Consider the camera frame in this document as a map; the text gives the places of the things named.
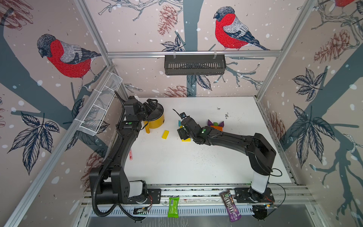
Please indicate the yellow pot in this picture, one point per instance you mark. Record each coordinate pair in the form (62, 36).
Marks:
(154, 123)

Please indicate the green snack packet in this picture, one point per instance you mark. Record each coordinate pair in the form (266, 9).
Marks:
(173, 207)

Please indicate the purple candy packet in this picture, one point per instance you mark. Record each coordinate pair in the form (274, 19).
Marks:
(232, 210)

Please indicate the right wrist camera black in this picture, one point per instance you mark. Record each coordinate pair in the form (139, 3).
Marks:
(188, 123)

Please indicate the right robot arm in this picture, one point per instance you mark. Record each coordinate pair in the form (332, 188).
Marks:
(260, 153)

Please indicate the orange block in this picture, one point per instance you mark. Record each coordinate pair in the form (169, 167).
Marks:
(218, 128)

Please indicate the white wire basket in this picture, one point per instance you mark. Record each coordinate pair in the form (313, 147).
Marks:
(94, 118)

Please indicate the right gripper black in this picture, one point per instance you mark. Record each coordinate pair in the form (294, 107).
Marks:
(181, 133)

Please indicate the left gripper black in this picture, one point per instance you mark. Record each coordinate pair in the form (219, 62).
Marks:
(153, 106)

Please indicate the glass pot lid yellow knob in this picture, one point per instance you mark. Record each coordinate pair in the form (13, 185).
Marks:
(161, 111)

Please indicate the yellow block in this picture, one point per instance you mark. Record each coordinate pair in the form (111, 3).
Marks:
(165, 134)
(186, 139)

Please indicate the black wire basket shelf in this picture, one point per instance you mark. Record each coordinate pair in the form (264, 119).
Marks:
(207, 64)

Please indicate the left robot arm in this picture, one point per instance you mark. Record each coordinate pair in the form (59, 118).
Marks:
(110, 187)

